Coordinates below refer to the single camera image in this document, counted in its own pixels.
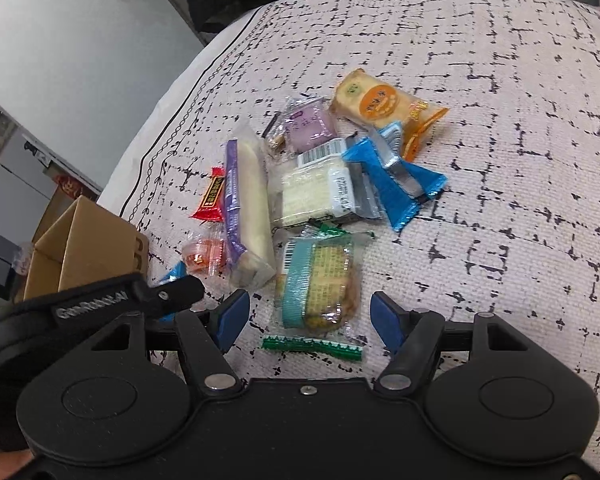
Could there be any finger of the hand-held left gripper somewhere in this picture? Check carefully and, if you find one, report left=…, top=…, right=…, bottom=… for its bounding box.
left=132, top=275, right=207, bottom=325

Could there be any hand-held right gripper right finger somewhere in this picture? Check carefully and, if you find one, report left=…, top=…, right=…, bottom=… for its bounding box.
left=370, top=290, right=537, bottom=394

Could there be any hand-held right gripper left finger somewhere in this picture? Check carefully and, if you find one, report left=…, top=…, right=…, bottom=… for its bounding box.
left=77, top=289, right=251, bottom=394

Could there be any small blue snack packet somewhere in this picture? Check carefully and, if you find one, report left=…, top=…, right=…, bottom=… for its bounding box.
left=152, top=260, right=192, bottom=287

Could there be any orange jelly cup packet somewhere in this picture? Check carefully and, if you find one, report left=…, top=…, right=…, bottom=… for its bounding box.
left=180, top=232, right=226, bottom=277

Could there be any green-edged cookie packet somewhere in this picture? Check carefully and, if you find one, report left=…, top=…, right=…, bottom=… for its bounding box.
left=261, top=224, right=377, bottom=362

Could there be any brown cardboard box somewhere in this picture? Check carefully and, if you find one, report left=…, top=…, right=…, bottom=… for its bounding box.
left=22, top=195, right=151, bottom=303

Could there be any red candy packet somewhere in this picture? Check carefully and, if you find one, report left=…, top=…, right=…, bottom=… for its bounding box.
left=190, top=167, right=230, bottom=224

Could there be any long white purple snack packet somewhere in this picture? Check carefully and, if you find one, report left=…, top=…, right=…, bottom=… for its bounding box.
left=222, top=122, right=277, bottom=289

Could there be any white rice cake packet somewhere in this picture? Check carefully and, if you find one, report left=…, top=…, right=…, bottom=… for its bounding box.
left=267, top=137, right=384, bottom=229

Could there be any silver and blue snack packet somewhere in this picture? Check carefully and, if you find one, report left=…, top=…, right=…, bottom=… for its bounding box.
left=364, top=122, right=432, bottom=206

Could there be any orange cracker packet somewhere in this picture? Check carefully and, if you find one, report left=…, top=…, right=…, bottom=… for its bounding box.
left=328, top=69, right=450, bottom=163

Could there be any red paper decoration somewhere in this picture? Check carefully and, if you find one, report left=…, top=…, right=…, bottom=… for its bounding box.
left=54, top=174, right=90, bottom=202

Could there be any white door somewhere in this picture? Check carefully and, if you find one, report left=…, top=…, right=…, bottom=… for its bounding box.
left=0, top=0, right=207, bottom=197

